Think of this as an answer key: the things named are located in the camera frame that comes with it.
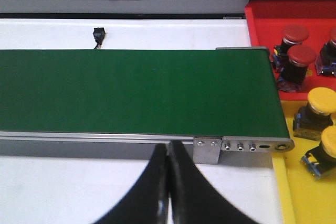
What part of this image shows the yellow plastic tray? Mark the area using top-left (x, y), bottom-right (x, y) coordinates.
top-left (272, 101), bottom-right (335, 223)

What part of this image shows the red mushroom push button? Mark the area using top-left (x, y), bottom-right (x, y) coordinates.
top-left (315, 28), bottom-right (335, 77)
top-left (277, 44), bottom-right (317, 92)
top-left (271, 24), bottom-right (309, 73)

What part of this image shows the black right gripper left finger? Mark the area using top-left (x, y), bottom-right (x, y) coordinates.
top-left (96, 144), bottom-right (169, 223)

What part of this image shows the green conveyor belt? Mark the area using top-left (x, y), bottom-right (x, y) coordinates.
top-left (1, 48), bottom-right (289, 138)

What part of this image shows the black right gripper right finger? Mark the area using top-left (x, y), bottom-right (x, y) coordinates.
top-left (169, 141), bottom-right (256, 223)

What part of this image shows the sensor wire with connector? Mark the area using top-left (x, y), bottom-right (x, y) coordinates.
top-left (91, 26), bottom-right (105, 50)

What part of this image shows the red plastic tray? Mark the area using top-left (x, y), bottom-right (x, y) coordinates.
top-left (244, 0), bottom-right (336, 101)

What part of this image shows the yellow mushroom push button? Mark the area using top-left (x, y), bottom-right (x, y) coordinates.
top-left (293, 87), bottom-right (335, 141)
top-left (301, 125), bottom-right (335, 180)

